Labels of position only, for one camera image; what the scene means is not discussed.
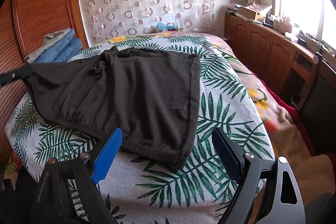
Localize folded blue jeans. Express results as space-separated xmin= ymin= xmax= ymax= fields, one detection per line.
xmin=33 ymin=28 xmax=82 ymax=63

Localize floral pink bed cover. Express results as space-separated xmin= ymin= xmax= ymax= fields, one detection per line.
xmin=100 ymin=32 xmax=335 ymax=209

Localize palm leaf bed blanket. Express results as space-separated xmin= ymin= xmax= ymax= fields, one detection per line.
xmin=4 ymin=34 xmax=275 ymax=224

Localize black pants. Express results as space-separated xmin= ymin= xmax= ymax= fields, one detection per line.
xmin=22 ymin=47 xmax=201 ymax=169

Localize cardboard box on cabinet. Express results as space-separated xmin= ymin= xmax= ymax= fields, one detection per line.
xmin=238 ymin=2 xmax=273 ymax=21

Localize folded grey garment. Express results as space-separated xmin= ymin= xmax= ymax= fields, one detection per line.
xmin=24 ymin=28 xmax=71 ymax=64

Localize wooden louvered wardrobe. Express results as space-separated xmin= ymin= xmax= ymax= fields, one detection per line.
xmin=0 ymin=0 xmax=89 ymax=162

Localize wooden side cabinet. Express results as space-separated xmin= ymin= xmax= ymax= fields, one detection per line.
xmin=224 ymin=14 xmax=314 ymax=105

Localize pink figurine on cabinet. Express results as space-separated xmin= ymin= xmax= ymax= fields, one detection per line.
xmin=279 ymin=16 xmax=293 ymax=34

